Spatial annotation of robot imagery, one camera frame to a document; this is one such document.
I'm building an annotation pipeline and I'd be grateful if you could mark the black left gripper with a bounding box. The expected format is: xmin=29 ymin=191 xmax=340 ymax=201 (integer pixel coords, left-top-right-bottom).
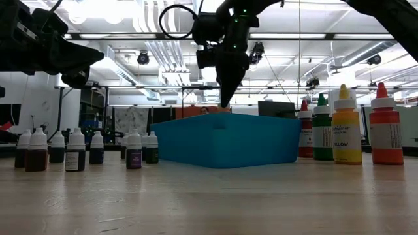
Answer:
xmin=0 ymin=0 xmax=105 ymax=89

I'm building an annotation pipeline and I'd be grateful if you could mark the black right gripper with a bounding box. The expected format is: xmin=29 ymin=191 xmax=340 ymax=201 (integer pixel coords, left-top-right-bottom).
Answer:
xmin=191 ymin=8 xmax=260 ymax=108

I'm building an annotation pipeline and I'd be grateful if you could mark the large red dye bottle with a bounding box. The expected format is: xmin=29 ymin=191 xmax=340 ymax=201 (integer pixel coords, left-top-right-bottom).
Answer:
xmin=297 ymin=99 xmax=314 ymax=159

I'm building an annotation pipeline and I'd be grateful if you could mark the small blue dropper bottle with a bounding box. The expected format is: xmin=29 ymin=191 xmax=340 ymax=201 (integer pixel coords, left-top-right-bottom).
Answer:
xmin=89 ymin=131 xmax=105 ymax=165

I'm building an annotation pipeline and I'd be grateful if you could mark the large green dye bottle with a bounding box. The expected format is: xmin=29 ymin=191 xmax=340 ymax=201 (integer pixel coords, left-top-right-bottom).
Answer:
xmin=312 ymin=93 xmax=334 ymax=161

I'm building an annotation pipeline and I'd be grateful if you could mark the small dark green dropper bottle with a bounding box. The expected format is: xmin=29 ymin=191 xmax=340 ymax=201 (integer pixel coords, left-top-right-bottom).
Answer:
xmin=145 ymin=131 xmax=160 ymax=165

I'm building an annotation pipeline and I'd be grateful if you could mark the large yellow dye bottle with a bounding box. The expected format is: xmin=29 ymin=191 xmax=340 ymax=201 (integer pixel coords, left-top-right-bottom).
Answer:
xmin=331 ymin=84 xmax=363 ymax=166

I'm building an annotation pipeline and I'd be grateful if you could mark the large orange dye bottle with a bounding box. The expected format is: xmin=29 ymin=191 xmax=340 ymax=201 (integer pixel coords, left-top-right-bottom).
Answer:
xmin=369 ymin=82 xmax=404 ymax=166

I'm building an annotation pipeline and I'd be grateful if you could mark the black crossbar with light strips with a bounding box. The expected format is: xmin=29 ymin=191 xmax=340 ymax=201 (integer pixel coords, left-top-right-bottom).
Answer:
xmin=63 ymin=31 xmax=396 ymax=41

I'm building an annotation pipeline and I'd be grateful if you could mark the dark monitor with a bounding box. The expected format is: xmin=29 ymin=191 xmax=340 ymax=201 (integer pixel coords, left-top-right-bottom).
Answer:
xmin=257 ymin=101 xmax=298 ymax=119

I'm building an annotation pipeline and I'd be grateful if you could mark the orange panel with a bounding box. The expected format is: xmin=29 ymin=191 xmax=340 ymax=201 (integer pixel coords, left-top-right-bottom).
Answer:
xmin=174 ymin=104 xmax=232 ymax=120

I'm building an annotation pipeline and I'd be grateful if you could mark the black shelving unit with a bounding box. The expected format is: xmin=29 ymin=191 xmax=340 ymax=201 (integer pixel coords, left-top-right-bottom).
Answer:
xmin=80 ymin=87 xmax=110 ymax=146

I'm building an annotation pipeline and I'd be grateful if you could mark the teal plastic bin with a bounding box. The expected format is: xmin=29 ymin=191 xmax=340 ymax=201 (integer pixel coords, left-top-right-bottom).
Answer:
xmin=150 ymin=113 xmax=302 ymax=170

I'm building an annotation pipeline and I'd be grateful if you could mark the long black horizontal beam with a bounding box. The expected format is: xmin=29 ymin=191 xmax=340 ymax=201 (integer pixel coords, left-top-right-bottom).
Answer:
xmin=54 ymin=85 xmax=418 ymax=91

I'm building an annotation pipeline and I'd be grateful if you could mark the grey marbled panel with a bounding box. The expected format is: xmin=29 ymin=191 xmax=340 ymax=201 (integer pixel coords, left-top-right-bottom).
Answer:
xmin=114 ymin=106 xmax=150 ymax=144

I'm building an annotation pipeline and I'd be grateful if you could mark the small black dropper bottle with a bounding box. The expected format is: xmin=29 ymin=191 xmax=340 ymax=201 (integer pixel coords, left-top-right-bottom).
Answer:
xmin=64 ymin=127 xmax=87 ymax=173

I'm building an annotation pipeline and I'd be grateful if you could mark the black screen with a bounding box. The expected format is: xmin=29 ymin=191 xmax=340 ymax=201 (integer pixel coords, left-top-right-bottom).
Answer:
xmin=0 ymin=103 xmax=22 ymax=127

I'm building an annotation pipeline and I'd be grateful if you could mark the small dark red dropper bottle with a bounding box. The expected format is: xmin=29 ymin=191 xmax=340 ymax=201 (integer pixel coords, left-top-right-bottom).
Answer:
xmin=14 ymin=129 xmax=33 ymax=169

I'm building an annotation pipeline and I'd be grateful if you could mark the small brown dropper bottle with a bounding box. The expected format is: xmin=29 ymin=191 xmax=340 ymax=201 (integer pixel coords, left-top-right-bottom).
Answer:
xmin=25 ymin=127 xmax=48 ymax=173

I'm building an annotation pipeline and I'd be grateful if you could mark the small purple dropper bottle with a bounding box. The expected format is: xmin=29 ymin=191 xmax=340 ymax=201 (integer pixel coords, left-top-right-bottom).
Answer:
xmin=125 ymin=129 xmax=143 ymax=170

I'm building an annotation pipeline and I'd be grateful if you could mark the grey-green partition panel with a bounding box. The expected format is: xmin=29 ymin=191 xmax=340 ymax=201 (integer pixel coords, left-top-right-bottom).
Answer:
xmin=361 ymin=106 xmax=418 ymax=147

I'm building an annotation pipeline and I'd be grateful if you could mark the black metal stand frame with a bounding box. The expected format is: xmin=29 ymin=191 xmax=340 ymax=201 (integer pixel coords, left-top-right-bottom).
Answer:
xmin=181 ymin=86 xmax=231 ymax=112

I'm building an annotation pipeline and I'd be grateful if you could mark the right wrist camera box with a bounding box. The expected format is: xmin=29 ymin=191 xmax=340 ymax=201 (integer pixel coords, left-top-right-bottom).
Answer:
xmin=195 ymin=48 xmax=219 ymax=70

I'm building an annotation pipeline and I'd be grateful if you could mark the white rectangular air duct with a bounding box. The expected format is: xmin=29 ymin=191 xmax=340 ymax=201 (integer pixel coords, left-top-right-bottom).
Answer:
xmin=92 ymin=45 xmax=161 ymax=101

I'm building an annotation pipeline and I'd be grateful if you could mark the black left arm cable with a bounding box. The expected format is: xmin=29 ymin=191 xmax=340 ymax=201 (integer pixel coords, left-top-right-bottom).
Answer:
xmin=48 ymin=0 xmax=65 ymax=14

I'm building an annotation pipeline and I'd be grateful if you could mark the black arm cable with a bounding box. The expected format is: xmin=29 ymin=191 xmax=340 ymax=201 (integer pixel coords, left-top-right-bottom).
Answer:
xmin=158 ymin=3 xmax=201 ymax=41
xmin=48 ymin=0 xmax=65 ymax=14

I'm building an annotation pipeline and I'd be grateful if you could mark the thin black hanging cable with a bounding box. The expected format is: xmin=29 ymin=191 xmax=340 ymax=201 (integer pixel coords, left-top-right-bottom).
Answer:
xmin=296 ymin=0 xmax=302 ymax=110

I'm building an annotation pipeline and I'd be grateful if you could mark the silver round ventilation duct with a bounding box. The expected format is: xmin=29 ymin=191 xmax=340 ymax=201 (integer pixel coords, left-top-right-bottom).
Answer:
xmin=193 ymin=0 xmax=229 ymax=14

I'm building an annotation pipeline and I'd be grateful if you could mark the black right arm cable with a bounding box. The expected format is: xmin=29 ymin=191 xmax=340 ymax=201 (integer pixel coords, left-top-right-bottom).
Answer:
xmin=158 ymin=3 xmax=201 ymax=41

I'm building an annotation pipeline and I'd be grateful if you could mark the black aluminium rig frame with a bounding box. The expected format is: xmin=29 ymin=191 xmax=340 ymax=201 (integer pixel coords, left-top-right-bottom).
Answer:
xmin=0 ymin=143 xmax=418 ymax=159

